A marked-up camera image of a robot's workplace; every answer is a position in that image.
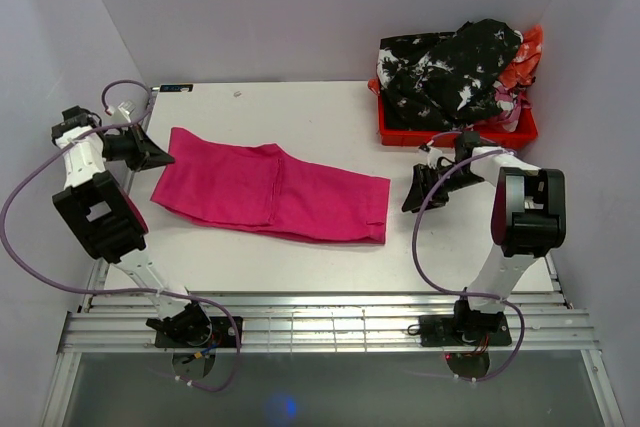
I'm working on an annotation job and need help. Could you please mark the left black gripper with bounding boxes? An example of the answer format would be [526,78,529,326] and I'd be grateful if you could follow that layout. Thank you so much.
[101,122,174,173]

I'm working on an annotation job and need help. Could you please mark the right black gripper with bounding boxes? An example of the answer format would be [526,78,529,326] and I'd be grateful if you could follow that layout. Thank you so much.
[401,163,485,213]

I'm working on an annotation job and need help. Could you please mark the pink trousers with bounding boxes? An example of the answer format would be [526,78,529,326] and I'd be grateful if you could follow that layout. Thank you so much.
[151,127,391,245]

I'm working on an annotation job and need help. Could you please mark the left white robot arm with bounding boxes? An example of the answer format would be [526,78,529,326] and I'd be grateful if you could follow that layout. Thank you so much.
[51,106,213,347]

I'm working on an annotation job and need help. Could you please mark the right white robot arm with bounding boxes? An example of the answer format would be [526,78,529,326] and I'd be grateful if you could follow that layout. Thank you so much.
[402,132,566,350]

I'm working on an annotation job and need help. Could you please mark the black label sticker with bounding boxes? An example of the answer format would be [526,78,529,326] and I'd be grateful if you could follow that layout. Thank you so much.
[159,84,193,93]

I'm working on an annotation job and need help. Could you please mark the black white patterned garment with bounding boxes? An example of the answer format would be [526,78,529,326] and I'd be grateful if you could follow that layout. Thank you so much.
[379,19,521,132]

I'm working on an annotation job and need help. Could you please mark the red plastic bin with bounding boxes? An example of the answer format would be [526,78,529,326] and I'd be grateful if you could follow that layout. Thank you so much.
[377,95,538,150]

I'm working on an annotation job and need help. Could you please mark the pink white patterned garment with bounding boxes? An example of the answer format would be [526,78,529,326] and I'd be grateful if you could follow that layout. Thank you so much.
[474,81,531,133]

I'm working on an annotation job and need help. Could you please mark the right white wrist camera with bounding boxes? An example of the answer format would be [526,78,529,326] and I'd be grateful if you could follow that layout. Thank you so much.
[419,144,443,169]

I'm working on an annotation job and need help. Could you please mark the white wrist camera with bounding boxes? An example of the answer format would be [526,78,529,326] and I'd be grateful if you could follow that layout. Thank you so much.
[105,100,137,125]
[419,144,443,169]

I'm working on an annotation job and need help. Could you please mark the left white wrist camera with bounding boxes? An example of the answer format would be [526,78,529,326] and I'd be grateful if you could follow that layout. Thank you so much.
[105,100,137,125]

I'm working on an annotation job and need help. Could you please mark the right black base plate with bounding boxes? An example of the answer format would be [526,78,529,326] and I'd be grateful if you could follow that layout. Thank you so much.
[406,313,512,347]

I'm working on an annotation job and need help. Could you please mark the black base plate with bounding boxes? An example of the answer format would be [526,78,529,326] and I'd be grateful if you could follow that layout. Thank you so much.
[406,313,512,347]
[153,316,244,349]

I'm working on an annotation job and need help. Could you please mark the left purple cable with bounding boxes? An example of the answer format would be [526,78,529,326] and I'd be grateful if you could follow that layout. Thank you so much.
[0,79,244,392]

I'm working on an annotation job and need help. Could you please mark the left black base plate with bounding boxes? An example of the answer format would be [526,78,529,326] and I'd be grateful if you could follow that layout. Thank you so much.
[153,316,244,349]

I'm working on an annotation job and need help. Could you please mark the aluminium frame rail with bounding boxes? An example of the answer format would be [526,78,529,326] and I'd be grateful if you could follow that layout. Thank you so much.
[59,291,600,354]

